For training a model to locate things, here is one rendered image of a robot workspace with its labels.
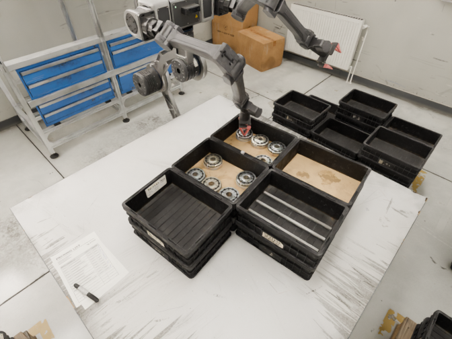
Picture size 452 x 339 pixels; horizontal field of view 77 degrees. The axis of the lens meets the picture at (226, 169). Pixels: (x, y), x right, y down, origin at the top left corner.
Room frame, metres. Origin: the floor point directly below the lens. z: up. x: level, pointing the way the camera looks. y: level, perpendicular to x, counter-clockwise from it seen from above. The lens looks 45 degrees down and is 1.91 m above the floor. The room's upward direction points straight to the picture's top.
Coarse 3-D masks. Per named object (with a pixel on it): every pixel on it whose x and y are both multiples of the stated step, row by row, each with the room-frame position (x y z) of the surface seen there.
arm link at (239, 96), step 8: (240, 56) 1.10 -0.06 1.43; (240, 72) 1.11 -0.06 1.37; (224, 80) 1.08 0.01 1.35; (232, 80) 1.06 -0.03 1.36; (240, 80) 1.12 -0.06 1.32; (232, 88) 1.20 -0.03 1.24; (240, 88) 1.17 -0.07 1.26; (240, 96) 1.22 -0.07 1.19; (248, 96) 1.33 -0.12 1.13; (240, 104) 1.28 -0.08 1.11
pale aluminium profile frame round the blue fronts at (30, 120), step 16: (64, 16) 3.15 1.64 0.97; (96, 16) 2.70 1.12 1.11; (96, 32) 2.71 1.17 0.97; (0, 64) 2.09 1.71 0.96; (128, 64) 2.83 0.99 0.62; (0, 80) 2.55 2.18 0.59; (16, 80) 2.15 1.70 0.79; (96, 80) 2.55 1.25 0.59; (112, 80) 2.68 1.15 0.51; (16, 96) 2.10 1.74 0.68; (48, 96) 2.22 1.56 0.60; (128, 96) 2.77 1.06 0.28; (160, 96) 3.05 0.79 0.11; (16, 112) 2.55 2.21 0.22; (32, 128) 2.39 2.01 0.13; (48, 128) 2.15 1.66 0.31; (48, 144) 2.10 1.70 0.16
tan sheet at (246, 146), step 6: (228, 138) 1.35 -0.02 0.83; (234, 138) 1.35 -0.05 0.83; (234, 144) 1.29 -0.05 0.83; (240, 144) 1.29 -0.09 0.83; (246, 144) 1.29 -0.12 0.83; (246, 150) 1.23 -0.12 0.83; (252, 150) 1.23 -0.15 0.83; (258, 150) 1.23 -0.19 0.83; (264, 150) 1.23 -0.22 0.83; (270, 156) 1.18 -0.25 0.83
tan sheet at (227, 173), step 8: (200, 160) 1.15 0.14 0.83; (224, 160) 1.15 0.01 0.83; (200, 168) 1.09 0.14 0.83; (224, 168) 1.09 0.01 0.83; (232, 168) 1.09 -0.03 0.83; (208, 176) 1.03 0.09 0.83; (216, 176) 1.03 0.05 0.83; (224, 176) 1.03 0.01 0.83; (232, 176) 1.03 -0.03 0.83; (224, 184) 0.97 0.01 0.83; (232, 184) 0.97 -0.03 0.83; (240, 192) 0.92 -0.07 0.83
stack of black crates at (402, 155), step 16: (384, 128) 1.75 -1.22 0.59; (368, 144) 1.67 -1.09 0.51; (384, 144) 1.69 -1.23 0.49; (400, 144) 1.65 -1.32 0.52; (416, 144) 1.59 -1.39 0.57; (368, 160) 1.52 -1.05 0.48; (384, 160) 1.46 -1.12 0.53; (400, 160) 1.39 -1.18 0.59; (416, 160) 1.50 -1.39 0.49; (400, 176) 1.36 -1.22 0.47
